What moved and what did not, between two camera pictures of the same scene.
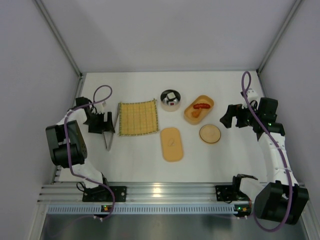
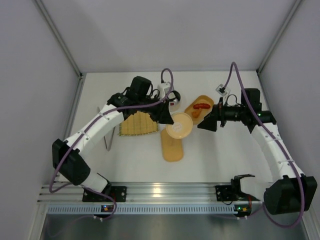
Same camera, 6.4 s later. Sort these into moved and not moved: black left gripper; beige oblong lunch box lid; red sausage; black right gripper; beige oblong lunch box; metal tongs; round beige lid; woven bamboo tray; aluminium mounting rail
Moved: black right gripper; round beige lid; black left gripper
Not moved: aluminium mounting rail; beige oblong lunch box; metal tongs; red sausage; beige oblong lunch box lid; woven bamboo tray
